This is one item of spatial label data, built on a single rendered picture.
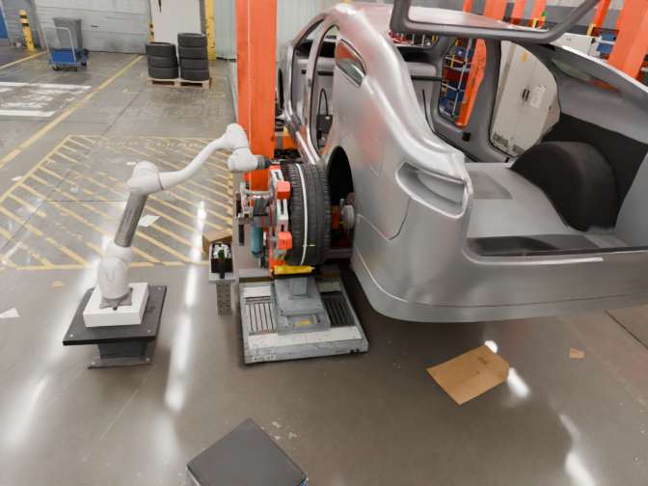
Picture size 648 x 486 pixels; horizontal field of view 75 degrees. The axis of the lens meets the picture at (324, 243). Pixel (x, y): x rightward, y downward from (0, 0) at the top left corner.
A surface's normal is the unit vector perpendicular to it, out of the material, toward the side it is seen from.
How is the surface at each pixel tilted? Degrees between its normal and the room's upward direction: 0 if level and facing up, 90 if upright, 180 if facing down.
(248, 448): 0
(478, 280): 96
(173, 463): 0
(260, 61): 90
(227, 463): 0
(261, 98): 90
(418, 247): 89
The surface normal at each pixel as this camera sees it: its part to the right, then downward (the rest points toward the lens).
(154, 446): 0.08, -0.86
